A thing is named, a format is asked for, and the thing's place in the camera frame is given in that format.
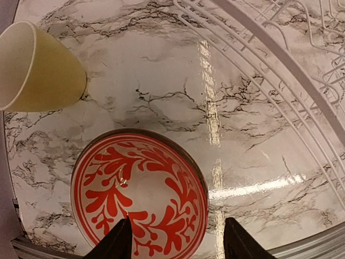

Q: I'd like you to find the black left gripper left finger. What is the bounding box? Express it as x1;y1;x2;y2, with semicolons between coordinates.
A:
83;217;133;259

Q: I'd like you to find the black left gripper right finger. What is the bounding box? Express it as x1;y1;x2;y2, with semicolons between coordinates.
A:
224;217;275;259

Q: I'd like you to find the white bowl with red pattern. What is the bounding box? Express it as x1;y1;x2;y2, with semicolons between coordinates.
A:
71;134;208;258

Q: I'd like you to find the yellow mug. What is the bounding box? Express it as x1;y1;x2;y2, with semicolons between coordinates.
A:
1;21;87;112

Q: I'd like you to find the front aluminium rail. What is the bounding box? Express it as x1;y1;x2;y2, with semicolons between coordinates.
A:
12;199;344;258

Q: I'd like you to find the white wire dish rack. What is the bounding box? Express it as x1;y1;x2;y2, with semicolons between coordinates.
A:
174;1;344;197

